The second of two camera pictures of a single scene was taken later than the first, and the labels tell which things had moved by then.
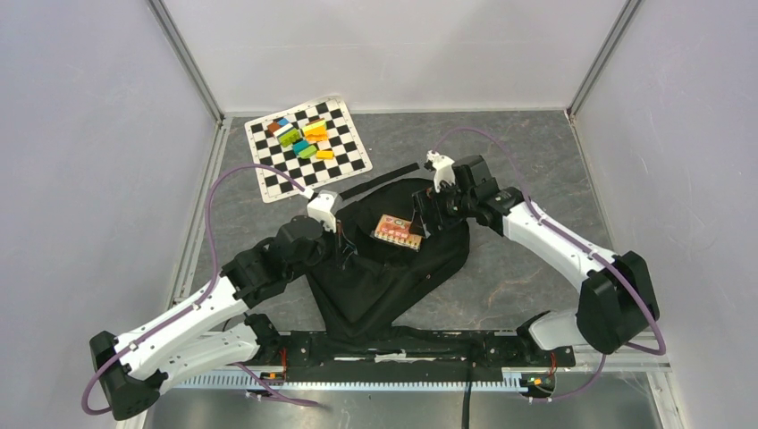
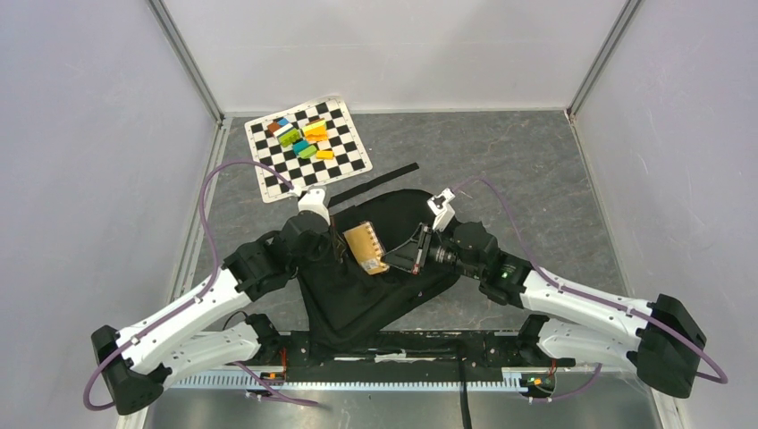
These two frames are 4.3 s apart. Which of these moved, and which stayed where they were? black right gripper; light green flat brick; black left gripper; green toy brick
Moved: black right gripper
Stayed: light green flat brick; black left gripper; green toy brick
